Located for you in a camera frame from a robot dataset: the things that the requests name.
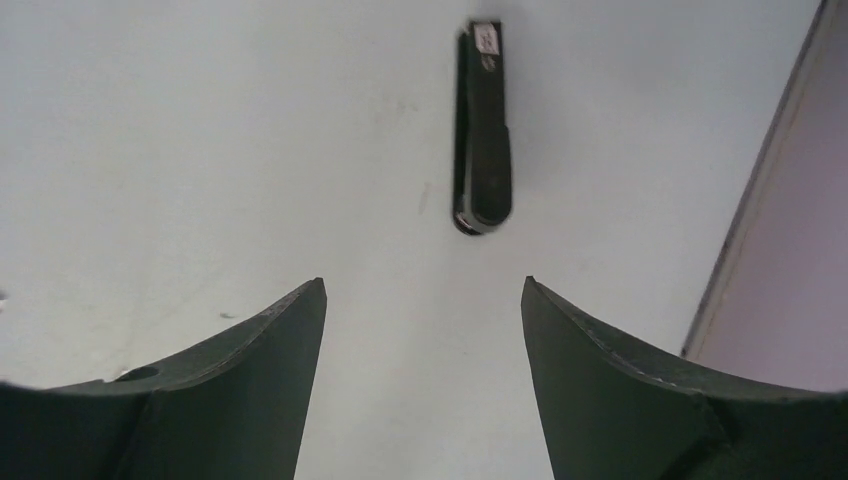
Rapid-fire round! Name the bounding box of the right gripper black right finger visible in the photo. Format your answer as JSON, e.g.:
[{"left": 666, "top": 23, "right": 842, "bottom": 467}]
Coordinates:
[{"left": 521, "top": 278, "right": 847, "bottom": 479}]

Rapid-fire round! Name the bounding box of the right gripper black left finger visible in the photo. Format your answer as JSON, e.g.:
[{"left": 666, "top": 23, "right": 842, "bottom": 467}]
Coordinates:
[{"left": 1, "top": 278, "right": 327, "bottom": 479}]

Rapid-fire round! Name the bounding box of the black stapler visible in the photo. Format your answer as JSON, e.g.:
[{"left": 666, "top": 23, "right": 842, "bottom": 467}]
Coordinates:
[{"left": 452, "top": 19, "right": 513, "bottom": 236}]

